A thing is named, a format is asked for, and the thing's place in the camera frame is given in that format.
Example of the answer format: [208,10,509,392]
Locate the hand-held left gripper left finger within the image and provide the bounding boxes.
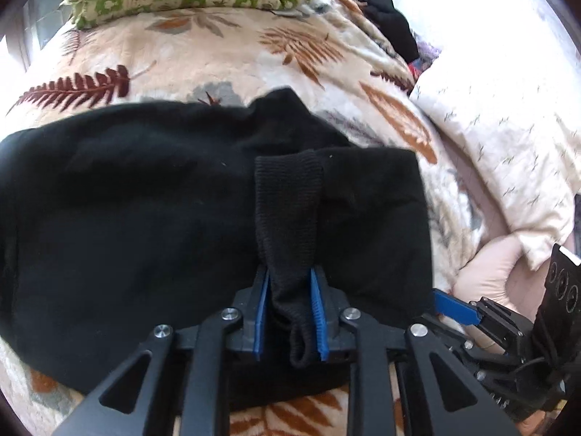
[52,266,273,436]

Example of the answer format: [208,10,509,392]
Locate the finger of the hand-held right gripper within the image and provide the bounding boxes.
[433,291,513,333]

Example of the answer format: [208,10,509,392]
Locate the black sweatshirt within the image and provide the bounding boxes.
[0,87,434,412]

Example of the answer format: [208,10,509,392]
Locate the leaf print quilted blanket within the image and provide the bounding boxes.
[0,0,491,436]

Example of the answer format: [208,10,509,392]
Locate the dark clothes pile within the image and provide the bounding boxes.
[338,0,420,63]

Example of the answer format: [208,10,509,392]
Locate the white twig print pillow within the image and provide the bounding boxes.
[409,0,581,270]

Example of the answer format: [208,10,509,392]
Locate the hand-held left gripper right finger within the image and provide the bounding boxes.
[309,266,523,436]

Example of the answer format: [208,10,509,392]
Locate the multicoloured cloth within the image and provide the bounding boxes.
[409,39,439,76]

